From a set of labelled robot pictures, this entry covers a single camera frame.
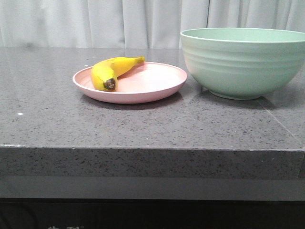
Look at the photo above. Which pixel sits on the yellow banana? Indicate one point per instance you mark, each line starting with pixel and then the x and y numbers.
pixel 104 74

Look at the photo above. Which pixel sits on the pink plate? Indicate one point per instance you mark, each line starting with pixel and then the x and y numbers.
pixel 148 82

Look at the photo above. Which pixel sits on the green bowl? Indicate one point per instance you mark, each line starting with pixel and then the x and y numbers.
pixel 243 63

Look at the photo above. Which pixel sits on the white curtain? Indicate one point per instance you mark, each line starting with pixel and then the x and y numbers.
pixel 135 23

